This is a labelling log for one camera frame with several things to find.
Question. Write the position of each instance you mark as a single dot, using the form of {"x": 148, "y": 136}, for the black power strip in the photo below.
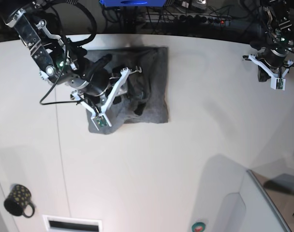
{"x": 205, "y": 19}

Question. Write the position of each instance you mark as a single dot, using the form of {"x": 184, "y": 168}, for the blue box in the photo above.
{"x": 138, "y": 3}

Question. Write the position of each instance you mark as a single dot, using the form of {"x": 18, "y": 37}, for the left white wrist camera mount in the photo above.
{"x": 277, "y": 76}

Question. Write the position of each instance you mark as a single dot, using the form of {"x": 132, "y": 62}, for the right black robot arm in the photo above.
{"x": 60, "y": 59}

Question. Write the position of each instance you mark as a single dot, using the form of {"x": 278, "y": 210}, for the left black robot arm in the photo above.
{"x": 276, "y": 40}

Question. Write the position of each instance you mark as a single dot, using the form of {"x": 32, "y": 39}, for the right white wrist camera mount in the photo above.
{"x": 99, "y": 107}

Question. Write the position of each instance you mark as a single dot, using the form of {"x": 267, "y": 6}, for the black mug with yellow pattern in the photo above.
{"x": 18, "y": 200}

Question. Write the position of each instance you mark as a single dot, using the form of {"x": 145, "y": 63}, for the white slotted panel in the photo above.
{"x": 70, "y": 224}

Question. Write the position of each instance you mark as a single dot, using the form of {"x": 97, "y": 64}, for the grey t-shirt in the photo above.
{"x": 147, "y": 88}

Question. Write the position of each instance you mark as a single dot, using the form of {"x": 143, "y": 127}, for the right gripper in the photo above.
{"x": 95, "y": 81}

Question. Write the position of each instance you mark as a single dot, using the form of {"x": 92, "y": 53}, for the red green round button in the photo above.
{"x": 198, "y": 227}

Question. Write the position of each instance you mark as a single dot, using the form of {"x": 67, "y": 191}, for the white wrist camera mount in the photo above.
{"x": 277, "y": 76}
{"x": 99, "y": 107}

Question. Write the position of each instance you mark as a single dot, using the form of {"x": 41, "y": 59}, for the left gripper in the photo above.
{"x": 274, "y": 58}

